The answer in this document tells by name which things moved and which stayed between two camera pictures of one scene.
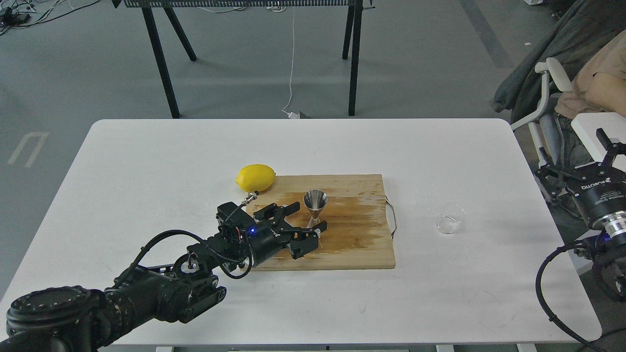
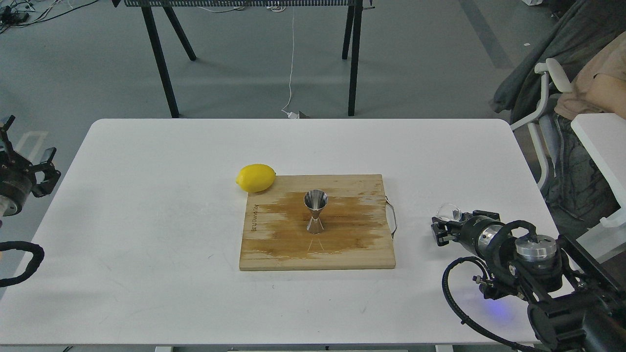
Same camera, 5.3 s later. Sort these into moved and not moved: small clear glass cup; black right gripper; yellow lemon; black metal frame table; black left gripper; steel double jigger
Moved: black left gripper; black right gripper
Not moved: black metal frame table; small clear glass cup; yellow lemon; steel double jigger
